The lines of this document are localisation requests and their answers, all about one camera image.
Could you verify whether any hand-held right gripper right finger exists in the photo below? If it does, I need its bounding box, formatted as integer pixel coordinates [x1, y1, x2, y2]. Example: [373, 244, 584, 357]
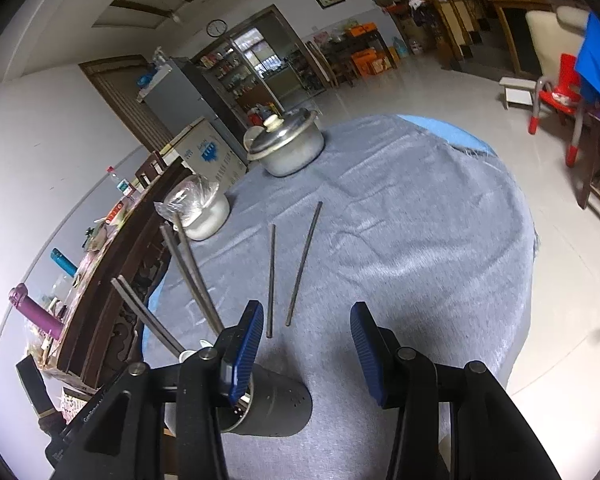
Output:
[350, 301, 563, 480]

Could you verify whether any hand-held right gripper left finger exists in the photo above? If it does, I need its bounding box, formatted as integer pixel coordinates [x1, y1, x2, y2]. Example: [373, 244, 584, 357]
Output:
[45, 300, 265, 480]

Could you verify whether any white ceramic spoon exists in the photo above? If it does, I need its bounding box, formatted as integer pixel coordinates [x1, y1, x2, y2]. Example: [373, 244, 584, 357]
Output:
[178, 339, 215, 365]

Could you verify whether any dark metal utensil holder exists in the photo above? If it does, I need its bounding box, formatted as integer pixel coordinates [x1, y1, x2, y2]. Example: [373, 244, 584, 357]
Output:
[217, 364, 313, 437]

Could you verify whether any dark wooden chopstick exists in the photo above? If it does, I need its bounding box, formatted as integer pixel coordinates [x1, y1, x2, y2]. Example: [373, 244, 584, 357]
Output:
[118, 275, 186, 352]
[266, 224, 277, 338]
[174, 213, 226, 333]
[111, 280, 180, 357]
[285, 201, 324, 327]
[160, 226, 222, 337]

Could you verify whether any grey tablecloth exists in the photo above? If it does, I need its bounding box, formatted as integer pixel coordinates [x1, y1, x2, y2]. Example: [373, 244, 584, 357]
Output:
[145, 114, 541, 480]

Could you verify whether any carved wooden sideboard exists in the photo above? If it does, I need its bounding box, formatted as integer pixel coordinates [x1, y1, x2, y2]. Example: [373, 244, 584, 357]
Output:
[57, 162, 196, 391]

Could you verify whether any white ceramic pot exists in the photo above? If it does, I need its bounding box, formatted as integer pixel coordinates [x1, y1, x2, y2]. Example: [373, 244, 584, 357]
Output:
[172, 195, 231, 241]

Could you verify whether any clear plastic bag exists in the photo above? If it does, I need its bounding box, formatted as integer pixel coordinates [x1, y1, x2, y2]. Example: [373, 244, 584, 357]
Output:
[153, 175, 221, 223]

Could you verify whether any white cardboard box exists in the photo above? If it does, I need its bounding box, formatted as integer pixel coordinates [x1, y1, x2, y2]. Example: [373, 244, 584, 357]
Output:
[160, 116, 248, 186]

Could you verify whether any teal bottle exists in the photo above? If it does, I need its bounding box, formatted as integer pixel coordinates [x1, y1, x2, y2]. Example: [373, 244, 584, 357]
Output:
[50, 248, 78, 277]

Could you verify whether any purple insulated bottle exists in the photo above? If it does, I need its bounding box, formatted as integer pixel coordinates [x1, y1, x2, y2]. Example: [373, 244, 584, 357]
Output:
[8, 284, 63, 341]

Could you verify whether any aluminium pot with lid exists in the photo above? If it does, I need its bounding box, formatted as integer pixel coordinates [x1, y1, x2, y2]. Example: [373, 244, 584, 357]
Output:
[244, 107, 327, 177]

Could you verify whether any black rectangular box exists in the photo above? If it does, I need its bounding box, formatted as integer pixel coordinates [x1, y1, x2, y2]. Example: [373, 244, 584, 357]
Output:
[15, 355, 61, 421]

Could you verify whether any wooden chair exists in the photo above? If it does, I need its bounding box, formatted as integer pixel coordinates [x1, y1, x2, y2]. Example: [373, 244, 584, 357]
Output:
[135, 150, 166, 186]

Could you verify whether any clear bottle with red cap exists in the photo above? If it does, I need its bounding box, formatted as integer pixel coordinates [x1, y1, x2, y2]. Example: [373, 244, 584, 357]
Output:
[107, 165, 136, 196]

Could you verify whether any blue table cover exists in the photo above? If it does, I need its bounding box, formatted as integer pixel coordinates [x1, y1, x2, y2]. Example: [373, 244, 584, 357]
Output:
[147, 114, 493, 321]

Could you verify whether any grey refrigerator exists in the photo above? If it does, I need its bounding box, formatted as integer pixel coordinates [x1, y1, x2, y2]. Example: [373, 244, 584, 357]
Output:
[137, 57, 241, 136]

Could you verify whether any wooden door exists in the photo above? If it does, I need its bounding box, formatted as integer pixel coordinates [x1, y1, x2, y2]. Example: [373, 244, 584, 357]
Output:
[80, 55, 176, 151]

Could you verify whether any glass door cabinet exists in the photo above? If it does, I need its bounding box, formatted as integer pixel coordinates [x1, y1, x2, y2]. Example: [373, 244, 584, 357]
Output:
[195, 5, 328, 116]

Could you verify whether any white step stool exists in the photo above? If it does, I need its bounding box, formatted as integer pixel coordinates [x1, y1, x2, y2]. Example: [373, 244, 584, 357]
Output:
[499, 76, 538, 110]

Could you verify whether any wooden shelf table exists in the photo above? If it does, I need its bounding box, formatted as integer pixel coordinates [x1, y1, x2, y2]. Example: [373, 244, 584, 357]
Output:
[325, 20, 401, 86]

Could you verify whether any red plastic chair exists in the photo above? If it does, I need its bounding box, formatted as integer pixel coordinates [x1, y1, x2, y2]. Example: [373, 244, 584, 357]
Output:
[527, 52, 588, 168]

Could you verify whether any wooden stair railing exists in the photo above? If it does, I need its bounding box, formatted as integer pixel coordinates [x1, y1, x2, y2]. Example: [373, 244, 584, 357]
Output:
[430, 0, 486, 68]

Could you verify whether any cream armchair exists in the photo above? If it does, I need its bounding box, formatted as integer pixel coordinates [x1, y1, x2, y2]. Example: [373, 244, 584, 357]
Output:
[525, 6, 591, 91]

